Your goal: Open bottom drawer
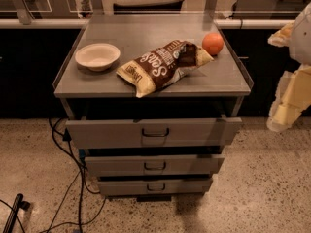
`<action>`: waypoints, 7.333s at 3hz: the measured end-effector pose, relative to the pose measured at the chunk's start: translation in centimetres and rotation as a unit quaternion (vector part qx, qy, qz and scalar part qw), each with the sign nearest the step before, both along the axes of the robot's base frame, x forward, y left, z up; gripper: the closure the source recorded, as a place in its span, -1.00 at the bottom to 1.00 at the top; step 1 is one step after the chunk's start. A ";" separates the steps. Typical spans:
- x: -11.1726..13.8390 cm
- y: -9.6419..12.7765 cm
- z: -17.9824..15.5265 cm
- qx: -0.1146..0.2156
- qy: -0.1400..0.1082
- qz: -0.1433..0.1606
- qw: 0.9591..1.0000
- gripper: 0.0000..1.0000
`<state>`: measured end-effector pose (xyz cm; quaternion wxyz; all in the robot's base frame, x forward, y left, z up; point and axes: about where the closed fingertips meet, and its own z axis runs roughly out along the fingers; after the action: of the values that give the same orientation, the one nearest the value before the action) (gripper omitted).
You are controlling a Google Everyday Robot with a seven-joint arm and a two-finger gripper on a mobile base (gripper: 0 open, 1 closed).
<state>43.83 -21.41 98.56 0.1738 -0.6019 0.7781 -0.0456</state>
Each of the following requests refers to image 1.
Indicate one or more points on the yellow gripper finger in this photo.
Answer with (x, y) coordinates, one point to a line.
(282, 37)
(292, 97)

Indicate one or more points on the grey bottom drawer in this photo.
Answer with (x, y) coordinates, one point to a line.
(169, 186)

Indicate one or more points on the grey drawer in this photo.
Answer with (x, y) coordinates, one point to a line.
(152, 133)
(125, 166)
(169, 186)

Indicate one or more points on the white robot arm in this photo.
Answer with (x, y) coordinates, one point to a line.
(300, 45)

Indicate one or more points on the grey top drawer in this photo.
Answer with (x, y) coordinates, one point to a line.
(152, 133)

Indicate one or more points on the grey middle drawer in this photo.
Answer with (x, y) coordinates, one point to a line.
(125, 166)

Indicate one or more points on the orange fruit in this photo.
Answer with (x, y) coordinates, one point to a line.
(213, 43)

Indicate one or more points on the dark chair back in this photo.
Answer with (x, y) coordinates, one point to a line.
(169, 7)

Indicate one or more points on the brown yellow chip bag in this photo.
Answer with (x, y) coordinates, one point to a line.
(159, 68)

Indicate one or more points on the white paper bowl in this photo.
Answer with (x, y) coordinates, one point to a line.
(97, 57)

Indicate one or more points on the black stand leg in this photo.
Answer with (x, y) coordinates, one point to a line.
(19, 204)

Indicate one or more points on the grey metal post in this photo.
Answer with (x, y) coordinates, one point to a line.
(23, 13)

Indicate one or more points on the white horizontal rail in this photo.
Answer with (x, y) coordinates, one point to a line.
(80, 23)

